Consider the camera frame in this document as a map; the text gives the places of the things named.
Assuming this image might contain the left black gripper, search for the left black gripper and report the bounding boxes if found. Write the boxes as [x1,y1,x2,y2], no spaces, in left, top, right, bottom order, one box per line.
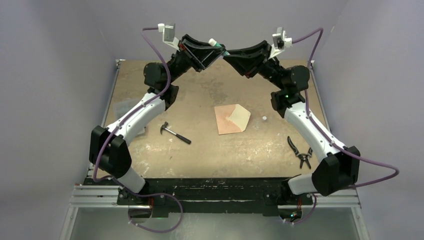
[165,35,225,85]

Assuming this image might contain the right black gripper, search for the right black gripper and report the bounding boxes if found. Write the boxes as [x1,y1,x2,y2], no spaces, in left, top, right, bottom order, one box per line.
[225,40,287,91]

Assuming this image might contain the green white glue stick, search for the green white glue stick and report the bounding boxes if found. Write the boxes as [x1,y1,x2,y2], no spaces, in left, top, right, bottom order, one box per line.
[208,38,230,56]

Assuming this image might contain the brown envelope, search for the brown envelope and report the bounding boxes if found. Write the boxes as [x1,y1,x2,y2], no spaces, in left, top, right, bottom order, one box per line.
[214,104,251,135]

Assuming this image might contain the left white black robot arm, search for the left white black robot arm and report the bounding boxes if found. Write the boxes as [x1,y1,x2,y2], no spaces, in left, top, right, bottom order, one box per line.
[89,34,227,205]

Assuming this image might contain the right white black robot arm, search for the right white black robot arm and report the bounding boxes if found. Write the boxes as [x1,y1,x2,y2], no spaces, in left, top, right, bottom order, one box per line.
[223,40,360,204]

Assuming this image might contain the small black hammer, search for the small black hammer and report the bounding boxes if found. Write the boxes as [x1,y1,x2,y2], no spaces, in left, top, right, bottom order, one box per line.
[160,121,192,145]

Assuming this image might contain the clear plastic organizer box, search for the clear plastic organizer box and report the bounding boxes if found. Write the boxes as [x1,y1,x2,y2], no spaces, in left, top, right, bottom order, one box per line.
[112,98,140,122]

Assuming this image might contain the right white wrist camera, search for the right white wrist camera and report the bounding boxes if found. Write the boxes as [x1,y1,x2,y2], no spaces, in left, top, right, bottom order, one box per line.
[268,26,293,60]

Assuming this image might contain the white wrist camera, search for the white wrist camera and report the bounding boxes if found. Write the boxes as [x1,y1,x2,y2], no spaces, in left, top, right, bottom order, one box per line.
[268,26,293,60]
[157,23,180,51]

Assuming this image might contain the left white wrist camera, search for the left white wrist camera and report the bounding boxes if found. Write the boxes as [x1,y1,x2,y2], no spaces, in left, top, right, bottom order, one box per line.
[157,23,180,51]

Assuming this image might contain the black handled pliers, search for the black handled pliers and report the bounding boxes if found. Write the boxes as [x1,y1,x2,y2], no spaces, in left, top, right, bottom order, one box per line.
[287,135,314,170]

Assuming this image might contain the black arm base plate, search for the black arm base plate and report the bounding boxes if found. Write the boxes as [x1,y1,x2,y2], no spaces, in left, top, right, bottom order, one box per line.
[117,177,314,218]

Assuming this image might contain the aluminium frame rail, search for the aluminium frame rail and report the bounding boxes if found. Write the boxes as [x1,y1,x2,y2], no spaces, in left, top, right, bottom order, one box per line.
[69,185,361,208]

